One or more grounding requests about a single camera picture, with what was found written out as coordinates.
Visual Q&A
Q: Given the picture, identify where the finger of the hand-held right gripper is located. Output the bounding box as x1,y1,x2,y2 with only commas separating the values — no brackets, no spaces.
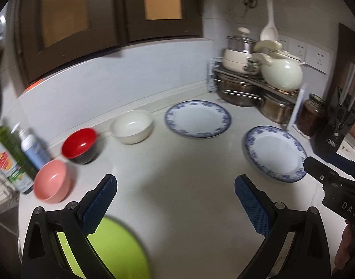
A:
304,156,341,188
329,153,355,185

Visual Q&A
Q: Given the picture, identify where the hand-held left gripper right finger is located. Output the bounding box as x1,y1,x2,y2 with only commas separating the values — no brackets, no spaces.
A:
234,174,332,279

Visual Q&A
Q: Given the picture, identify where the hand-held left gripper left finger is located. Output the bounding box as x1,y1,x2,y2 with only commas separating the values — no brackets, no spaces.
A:
21,174,118,279

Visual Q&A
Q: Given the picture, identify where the blue floral rimmed plate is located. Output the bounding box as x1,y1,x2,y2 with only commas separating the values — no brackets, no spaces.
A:
164,100,233,139
243,126,308,183

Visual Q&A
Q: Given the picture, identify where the green plate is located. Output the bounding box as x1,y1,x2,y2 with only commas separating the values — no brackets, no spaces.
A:
56,216,151,279

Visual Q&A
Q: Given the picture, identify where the pink bowl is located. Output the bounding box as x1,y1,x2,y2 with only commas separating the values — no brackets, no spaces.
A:
33,159,76,203

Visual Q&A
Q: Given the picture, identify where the red and black bowl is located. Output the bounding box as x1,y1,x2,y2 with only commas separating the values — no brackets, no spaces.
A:
62,128,99,165

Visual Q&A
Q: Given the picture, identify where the white bowl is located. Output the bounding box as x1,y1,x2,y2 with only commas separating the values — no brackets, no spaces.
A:
110,110,154,145

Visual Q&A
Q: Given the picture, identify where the person's right hand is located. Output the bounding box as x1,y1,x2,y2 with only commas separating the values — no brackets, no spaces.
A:
335,223,353,271

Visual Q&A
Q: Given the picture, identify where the black knife block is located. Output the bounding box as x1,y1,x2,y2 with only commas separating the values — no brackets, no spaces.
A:
313,87,355,157

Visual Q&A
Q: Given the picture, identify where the glass jar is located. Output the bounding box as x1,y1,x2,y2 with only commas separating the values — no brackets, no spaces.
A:
297,93,326,137

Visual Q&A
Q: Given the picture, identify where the white pot rack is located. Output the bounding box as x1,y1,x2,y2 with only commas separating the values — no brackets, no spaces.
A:
207,56,307,131

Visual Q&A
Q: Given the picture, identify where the medium steel pot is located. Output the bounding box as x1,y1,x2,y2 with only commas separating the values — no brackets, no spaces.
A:
259,91,296,124

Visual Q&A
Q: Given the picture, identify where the blue and white pump bottle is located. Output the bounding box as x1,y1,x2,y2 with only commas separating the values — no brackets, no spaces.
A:
10,122,51,170

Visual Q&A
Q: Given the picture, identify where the green dish soap bottle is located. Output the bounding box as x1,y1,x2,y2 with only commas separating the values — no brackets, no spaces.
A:
0,125,35,195

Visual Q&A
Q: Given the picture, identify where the cream round pot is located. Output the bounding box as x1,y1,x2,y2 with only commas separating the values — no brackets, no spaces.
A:
253,39,304,91

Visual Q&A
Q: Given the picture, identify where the large steel pot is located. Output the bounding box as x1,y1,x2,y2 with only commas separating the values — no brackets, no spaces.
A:
217,73,264,107

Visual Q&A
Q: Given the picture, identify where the cream casserole pot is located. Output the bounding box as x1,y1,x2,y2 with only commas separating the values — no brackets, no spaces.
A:
222,48,261,72

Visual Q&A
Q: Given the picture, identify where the orange tape strip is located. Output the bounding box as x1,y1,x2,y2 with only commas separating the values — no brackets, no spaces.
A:
25,78,44,91

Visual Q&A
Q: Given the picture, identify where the white rice spoon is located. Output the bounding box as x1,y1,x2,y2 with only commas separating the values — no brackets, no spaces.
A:
259,0,278,42

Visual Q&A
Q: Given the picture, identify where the steel steamer with glass lid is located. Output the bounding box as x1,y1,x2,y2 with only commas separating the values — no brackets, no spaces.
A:
226,27,255,53

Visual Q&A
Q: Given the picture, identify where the dark wooden window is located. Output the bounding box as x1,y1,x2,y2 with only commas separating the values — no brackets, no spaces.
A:
13,0,204,86

